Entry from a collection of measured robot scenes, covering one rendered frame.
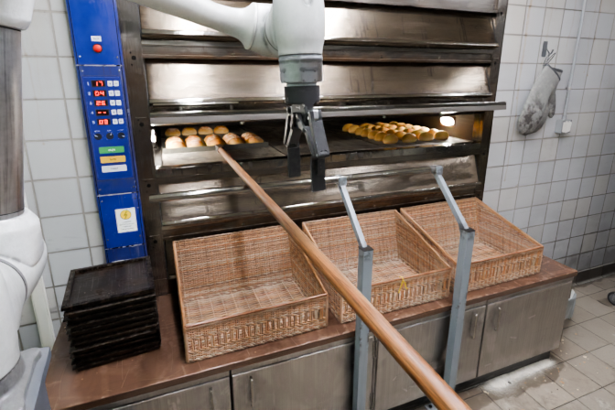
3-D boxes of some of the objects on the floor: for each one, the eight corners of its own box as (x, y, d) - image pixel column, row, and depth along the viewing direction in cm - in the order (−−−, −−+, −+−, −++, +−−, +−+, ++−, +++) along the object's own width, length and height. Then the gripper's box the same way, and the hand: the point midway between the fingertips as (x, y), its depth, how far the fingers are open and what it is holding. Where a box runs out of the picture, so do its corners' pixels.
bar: (179, 456, 160) (148, 192, 129) (425, 373, 205) (446, 162, 174) (185, 536, 132) (146, 225, 101) (468, 420, 177) (501, 179, 146)
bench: (86, 421, 177) (64, 313, 161) (482, 308, 261) (493, 231, 246) (58, 558, 126) (23, 422, 111) (560, 364, 211) (580, 272, 196)
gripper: (266, 85, 89) (272, 173, 94) (308, 84, 66) (313, 200, 72) (296, 83, 91) (300, 169, 97) (346, 83, 69) (347, 195, 75)
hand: (305, 178), depth 84 cm, fingers open, 13 cm apart
